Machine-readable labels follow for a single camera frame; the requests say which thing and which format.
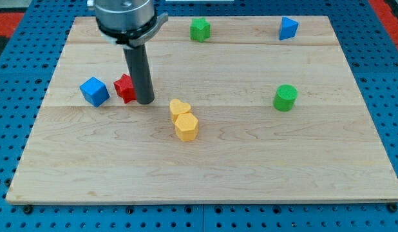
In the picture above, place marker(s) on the yellow hexagon block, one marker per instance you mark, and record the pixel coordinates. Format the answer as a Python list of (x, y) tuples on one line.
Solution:
[(186, 127)]

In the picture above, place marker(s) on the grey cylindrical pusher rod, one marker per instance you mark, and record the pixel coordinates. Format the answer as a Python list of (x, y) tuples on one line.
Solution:
[(139, 71)]

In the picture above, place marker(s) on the red star block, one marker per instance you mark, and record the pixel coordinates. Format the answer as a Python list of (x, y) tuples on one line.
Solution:
[(124, 88)]

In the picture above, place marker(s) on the green cylinder block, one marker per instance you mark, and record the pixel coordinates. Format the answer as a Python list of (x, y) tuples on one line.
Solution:
[(285, 97)]

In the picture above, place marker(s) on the blue cube block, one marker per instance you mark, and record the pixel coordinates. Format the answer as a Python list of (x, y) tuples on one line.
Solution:
[(94, 91)]

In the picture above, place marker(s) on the yellow heart block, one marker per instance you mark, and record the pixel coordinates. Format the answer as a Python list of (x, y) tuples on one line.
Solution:
[(177, 107)]

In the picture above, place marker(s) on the light wooden board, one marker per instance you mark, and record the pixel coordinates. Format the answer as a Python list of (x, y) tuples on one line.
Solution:
[(324, 150)]

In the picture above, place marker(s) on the blue triangular prism block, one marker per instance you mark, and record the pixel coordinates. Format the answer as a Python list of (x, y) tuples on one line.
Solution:
[(288, 28)]

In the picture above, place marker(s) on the green star block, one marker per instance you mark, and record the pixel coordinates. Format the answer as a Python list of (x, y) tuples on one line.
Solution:
[(200, 29)]

